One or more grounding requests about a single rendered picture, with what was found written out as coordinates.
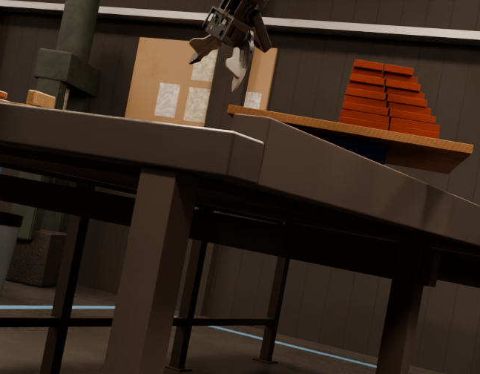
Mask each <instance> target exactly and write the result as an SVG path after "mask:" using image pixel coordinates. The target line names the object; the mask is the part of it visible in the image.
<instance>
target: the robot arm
mask: <svg viewBox="0 0 480 374"><path fill-rule="evenodd" d="M266 3H267V2H266V0H223V1H222V3H221V4H220V6H219V8H216V7H215V6H213V7H212V9H211V10H210V12H209V14H208V16H207V17H206V20H205V21H204V23H203V25H202V27H201V28H203V29H205V31H206V32H208V33H209V34H210V35H208V36H207V37H205V38H203V39H199V38H194V39H192V40H191V41H190V42H189V44H190V46H192V47H193V49H194V50H195V52H194V53H193V55H192V57H191V59H190V61H189V64H190V65H192V64H194V63H197V62H200V61H201V60H202V58H203V57H204V56H207V55H209V53H210V52H211V51H213V50H217V49H218V48H220V47H221V44H222V42H223V43H224V44H225V45H228V46H230V47H232V48H233V53H232V57H231V58H228V59H227V60H226V68H227V69H228V70H229V71H230V73H231V74H232V75H233V76H234V78H233V81H232V83H231V92H232V93H234V92H235V91H236V90H237V88H238V86H239V85H240V83H241V81H242V80H243V77H244V76H245V74H246V70H247V69H248V68H249V65H250V62H251V58H252V56H253V52H254V46H255V47H256V48H257V49H259V50H261V51H262V52H264V53H266V52H267V51H268V50H269V49H271V48H272V44H271V42H270V39H269V36H268V33H267V31H266V27H265V25H264V22H263V19H262V16H261V14H260V11H259V10H257V9H255V8H256V6H257V4H259V5H260V6H261V7H265V6H266ZM211 13H213V14H214V15H213V16H212V17H211V20H210V22H209V23H208V24H206V22H207V21H208V18H209V16H210V15H211Z"/></svg>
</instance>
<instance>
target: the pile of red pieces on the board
mask: <svg viewBox="0 0 480 374"><path fill-rule="evenodd" d="M382 69H383V64H382V63H377V62H368V61H364V60H358V59H355V62H354V67H353V68H352V73H351V75H350V79H349V84H348V88H346V95H345V97H344V102H343V107H342V109H341V116H340V118H339V123H344V124H349V125H357V126H362V127H367V128H375V129H380V130H385V131H387V130H388V131H393V132H398V133H402V134H412V135H416V136H421V137H429V138H434V139H438V138H439V134H440V133H439V129H440V125H435V117H433V116H430V113H431V109H430V108H426V107H427V100H425V99H424V93H419V91H420V87H421V85H420V84H417V81H418V77H413V76H412V73H413V68H406V67H401V66H396V65H388V64H385V66H384V72H382ZM384 76H385V80H384ZM384 85H385V87H384ZM385 92H387V94H385ZM385 100H386V102H385ZM388 123H389V124H388ZM388 126H389V128H388Z"/></svg>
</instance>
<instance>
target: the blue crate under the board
mask: <svg viewBox="0 0 480 374"><path fill-rule="evenodd" d="M306 133H308V134H311V135H313V136H315V137H318V138H320V139H322V140H325V141H327V142H330V143H332V144H334V145H337V146H339V147H342V148H344V149H346V150H348V151H351V152H353V153H356V154H358V155H361V156H362V157H366V158H367V159H370V160H372V161H375V162H377V163H380V164H382V165H384V164H385V161H386V158H387V153H388V150H389V146H388V145H380V144H375V143H370V142H362V141H357V140H350V139H345V138H340V137H332V136H327V135H322V134H314V133H309V132H306Z"/></svg>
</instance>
